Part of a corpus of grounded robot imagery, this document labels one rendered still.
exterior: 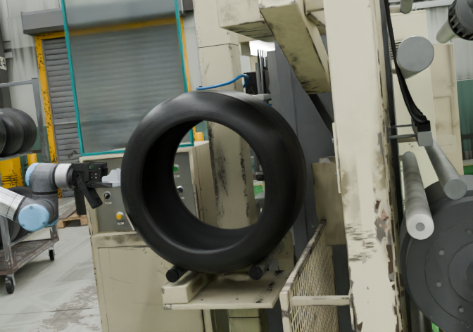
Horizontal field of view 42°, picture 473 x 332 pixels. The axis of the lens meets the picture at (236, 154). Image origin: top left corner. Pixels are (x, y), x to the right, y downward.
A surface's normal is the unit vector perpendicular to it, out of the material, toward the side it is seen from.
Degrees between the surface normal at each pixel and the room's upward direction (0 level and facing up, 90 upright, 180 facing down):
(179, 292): 90
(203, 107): 80
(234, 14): 90
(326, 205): 90
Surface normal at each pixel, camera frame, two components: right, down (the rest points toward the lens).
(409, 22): -0.09, 0.09
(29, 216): 0.17, 0.13
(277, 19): 0.03, 0.98
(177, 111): -0.30, -0.07
